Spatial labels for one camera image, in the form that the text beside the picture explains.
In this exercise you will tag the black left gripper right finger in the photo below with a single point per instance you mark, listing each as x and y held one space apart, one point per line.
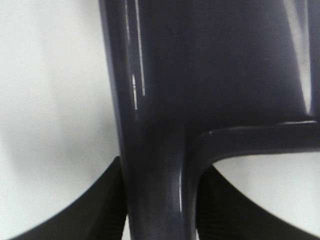
224 213

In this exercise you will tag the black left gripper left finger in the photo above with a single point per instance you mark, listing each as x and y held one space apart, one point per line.
64 209

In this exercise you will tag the dark purple plastic dustpan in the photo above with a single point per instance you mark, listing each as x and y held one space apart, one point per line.
197 81

